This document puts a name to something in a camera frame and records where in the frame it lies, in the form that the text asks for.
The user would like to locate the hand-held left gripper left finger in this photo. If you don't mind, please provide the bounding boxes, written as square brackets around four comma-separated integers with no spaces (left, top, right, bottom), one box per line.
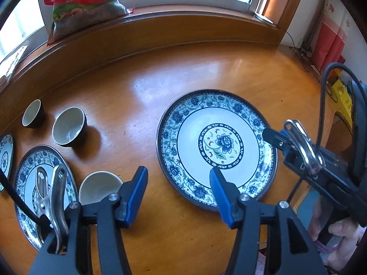
[27,165,150,275]

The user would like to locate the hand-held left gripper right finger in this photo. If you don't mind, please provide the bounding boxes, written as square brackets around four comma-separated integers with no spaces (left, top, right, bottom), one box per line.
[209,167,327,275]

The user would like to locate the white ceramic bowl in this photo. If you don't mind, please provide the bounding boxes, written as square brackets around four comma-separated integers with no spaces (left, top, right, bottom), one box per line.
[78,171,124,207]

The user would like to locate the blue floral ceramic plate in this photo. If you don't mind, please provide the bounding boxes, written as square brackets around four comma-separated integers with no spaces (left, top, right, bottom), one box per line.
[14,145,78,251]
[0,133,14,192]
[156,89,278,213]

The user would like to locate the person's right hand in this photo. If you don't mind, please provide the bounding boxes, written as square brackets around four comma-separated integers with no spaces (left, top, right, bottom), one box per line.
[308,198,364,268]

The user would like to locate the metal spring clip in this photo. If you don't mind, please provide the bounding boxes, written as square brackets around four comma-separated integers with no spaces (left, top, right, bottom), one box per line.
[35,165,69,255]
[282,119,323,175]

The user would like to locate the yellow box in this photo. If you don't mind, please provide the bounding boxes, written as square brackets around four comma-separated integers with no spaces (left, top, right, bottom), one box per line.
[330,79,354,115]

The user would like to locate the red cloth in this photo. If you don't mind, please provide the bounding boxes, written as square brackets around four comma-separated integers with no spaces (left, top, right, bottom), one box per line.
[312,20,347,72]

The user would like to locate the medium dark ceramic bowl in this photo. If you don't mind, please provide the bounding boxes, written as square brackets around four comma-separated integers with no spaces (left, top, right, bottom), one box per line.
[52,107,88,148]

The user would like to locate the small dark ceramic bowl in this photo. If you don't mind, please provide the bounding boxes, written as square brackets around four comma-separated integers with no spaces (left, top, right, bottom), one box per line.
[22,99,45,129]

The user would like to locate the wooden window sill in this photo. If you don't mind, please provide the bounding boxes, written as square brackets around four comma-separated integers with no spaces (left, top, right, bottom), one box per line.
[0,7,283,112]

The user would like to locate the stack of papers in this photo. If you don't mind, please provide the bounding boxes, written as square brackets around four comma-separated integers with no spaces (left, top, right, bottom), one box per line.
[0,44,29,78]

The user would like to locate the red and green snack bag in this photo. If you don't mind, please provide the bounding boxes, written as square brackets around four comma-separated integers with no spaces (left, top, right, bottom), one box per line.
[39,0,135,48]

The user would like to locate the black cable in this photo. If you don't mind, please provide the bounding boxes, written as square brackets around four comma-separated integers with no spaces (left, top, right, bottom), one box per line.
[0,170,50,231]
[319,62,362,155]

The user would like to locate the floor cables with power strip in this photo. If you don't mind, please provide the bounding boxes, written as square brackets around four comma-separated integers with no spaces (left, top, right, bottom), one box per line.
[288,30,322,75]

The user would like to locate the white window frame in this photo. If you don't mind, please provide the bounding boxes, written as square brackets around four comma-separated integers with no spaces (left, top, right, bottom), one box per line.
[0,0,280,72]

